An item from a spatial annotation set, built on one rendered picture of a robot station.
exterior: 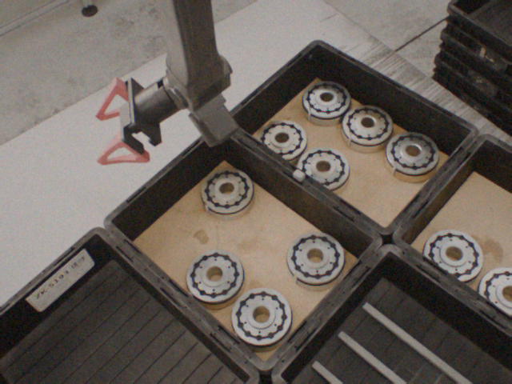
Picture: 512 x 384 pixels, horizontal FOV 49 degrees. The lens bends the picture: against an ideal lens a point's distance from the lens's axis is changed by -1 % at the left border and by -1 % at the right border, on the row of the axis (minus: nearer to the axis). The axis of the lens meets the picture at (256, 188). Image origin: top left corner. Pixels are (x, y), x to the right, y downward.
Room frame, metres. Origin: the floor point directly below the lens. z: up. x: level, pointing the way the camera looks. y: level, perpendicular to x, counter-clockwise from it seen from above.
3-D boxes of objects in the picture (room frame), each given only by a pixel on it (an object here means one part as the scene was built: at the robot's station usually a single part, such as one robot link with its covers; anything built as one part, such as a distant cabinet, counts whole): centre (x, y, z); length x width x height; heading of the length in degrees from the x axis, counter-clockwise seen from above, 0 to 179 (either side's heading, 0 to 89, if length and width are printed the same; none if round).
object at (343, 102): (0.81, -0.17, 0.86); 0.10 x 0.10 x 0.01
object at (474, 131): (0.67, -0.19, 0.92); 0.40 x 0.30 x 0.02; 41
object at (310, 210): (0.48, 0.04, 0.87); 0.40 x 0.30 x 0.11; 41
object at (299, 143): (0.71, -0.07, 0.86); 0.10 x 0.10 x 0.01
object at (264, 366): (0.48, 0.04, 0.92); 0.40 x 0.30 x 0.02; 41
